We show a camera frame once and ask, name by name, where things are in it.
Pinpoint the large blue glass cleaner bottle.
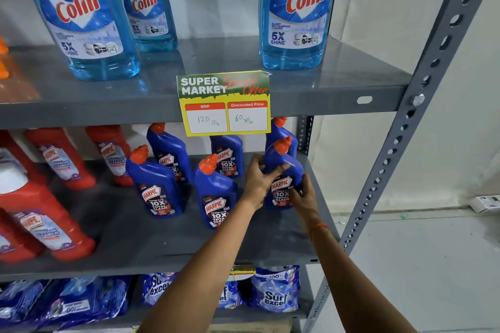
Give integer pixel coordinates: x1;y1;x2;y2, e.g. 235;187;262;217
23;0;141;82

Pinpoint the small yellow shelf tag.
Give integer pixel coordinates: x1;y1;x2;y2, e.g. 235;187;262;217
230;265;257;281

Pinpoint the small white box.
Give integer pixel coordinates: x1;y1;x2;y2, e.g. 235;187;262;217
469;195;500;215

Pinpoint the person's right hand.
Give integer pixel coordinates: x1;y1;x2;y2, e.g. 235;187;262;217
289;173;320;226

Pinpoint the grey metal shelf rack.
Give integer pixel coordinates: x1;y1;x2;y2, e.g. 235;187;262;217
0;0;500;333

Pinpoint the person's left hand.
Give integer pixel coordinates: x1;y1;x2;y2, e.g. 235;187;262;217
242;153;292;211

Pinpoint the person's left forearm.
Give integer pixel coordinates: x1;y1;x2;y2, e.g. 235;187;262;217
137;198;271;333

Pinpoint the orange bottle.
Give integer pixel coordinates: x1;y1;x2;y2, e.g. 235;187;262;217
0;35;10;80

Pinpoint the yellow and green price sign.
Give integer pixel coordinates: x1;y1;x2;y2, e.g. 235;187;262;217
177;70;272;137

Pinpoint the red bathroom cleaner bottle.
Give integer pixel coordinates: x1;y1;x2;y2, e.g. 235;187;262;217
25;127;97;191
0;209;45;265
85;125;134;188
0;130;48;186
0;165;97;262

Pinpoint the blue detergent powder packet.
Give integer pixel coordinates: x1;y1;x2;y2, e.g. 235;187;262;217
37;275;132;330
249;265;301;313
218;279;243;310
141;272;177;307
0;279;49;326

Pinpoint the group of blue orange-capped bottles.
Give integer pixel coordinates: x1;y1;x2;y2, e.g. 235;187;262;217
125;117;298;229

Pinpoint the orange wrist thread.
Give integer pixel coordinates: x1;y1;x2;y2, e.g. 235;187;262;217
308;222;331;240

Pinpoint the blue toilet cleaner bottle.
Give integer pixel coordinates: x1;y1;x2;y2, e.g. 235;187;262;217
264;136;305;209

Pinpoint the person's right forearm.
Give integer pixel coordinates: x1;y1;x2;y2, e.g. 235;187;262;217
306;221;418;333

